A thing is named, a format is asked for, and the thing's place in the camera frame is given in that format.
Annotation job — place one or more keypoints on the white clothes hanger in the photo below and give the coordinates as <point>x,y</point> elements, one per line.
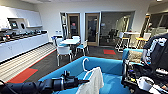
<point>84,65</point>

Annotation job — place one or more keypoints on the black kitchen wall appliance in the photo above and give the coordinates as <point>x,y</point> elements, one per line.
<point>15,24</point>

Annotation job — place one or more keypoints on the person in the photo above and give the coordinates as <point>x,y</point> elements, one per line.
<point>161,53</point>

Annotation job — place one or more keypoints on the white high stool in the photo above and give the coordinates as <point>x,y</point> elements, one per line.
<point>119,38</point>
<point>147,35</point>

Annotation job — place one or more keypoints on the white kitchen counter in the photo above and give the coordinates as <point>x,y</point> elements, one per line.
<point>20,48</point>

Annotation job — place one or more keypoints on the white upper kitchen cabinets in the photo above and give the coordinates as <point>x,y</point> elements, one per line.
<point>33,16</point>

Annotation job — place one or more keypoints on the white round container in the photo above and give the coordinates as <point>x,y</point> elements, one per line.
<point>145,84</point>

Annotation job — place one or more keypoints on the black office chair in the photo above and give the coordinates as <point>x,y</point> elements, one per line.
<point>112,34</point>

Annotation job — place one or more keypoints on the yellow high stool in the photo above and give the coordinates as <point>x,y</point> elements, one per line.
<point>141,39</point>

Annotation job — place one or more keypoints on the white square table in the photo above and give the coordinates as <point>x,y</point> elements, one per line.
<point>70,41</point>

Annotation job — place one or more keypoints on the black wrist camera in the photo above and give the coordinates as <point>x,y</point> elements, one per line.
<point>66,74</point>

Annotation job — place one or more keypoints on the patterned beige cushion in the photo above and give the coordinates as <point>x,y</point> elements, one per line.
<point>135,56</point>

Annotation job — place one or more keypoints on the large blue sofa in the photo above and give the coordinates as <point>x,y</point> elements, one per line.
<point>106,66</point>

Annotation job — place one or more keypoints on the wood framed glass door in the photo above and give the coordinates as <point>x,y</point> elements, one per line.
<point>92,28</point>
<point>73,25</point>

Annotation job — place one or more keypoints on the white shirt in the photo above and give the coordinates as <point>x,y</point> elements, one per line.
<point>93,81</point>

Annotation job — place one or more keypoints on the white high table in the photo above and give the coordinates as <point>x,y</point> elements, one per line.
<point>131,33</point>

